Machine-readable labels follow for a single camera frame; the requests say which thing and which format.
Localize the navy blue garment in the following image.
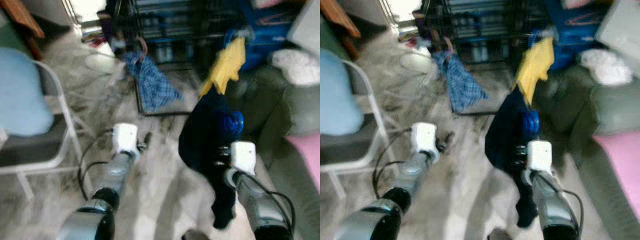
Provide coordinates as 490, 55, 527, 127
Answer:
484, 87, 541, 228
178, 90, 246, 231

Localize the blue plaid shirt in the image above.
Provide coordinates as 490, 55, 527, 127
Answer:
432, 50, 490, 113
123, 50, 183, 113

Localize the dark green sofa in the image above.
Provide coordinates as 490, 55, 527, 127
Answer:
532, 65, 640, 240
220, 65, 321, 240

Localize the pink mat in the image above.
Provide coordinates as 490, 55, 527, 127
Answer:
285, 132, 321, 193
592, 132, 640, 223

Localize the yellow shirt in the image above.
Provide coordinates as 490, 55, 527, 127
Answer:
515, 36, 556, 106
199, 36, 247, 97

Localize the white grey folding chair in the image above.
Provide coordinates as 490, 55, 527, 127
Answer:
0, 60, 83, 201
320, 60, 396, 201

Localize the light blue pillow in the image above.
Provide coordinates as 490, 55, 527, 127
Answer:
320, 48, 365, 136
0, 47, 55, 137

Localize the dark purple bin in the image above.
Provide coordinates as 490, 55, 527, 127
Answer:
97, 10, 126, 51

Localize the black metal drying rack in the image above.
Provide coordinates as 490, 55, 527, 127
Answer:
417, 0, 601, 116
107, 0, 301, 118

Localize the white crumpled cloth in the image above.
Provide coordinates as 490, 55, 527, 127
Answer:
580, 48, 633, 86
271, 48, 321, 87

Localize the blue plastic storage box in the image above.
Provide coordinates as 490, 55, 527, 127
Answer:
545, 0, 608, 71
237, 0, 301, 71

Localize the grey white plastic bin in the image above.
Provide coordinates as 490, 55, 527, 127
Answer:
595, 0, 640, 78
286, 0, 321, 57

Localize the brown wooden furniture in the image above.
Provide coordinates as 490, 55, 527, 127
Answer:
320, 0, 361, 58
0, 0, 46, 61

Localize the green bin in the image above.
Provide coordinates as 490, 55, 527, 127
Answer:
0, 20, 31, 53

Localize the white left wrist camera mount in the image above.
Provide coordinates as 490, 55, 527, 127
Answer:
112, 123, 139, 161
411, 122, 440, 163

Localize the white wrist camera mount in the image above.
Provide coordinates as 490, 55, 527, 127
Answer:
526, 140, 553, 175
112, 123, 139, 161
230, 141, 257, 176
411, 122, 440, 163

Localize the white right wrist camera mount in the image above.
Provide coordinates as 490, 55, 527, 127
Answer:
526, 140, 553, 175
230, 141, 257, 176

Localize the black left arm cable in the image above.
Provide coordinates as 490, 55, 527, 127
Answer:
77, 129, 115, 201
372, 129, 416, 198

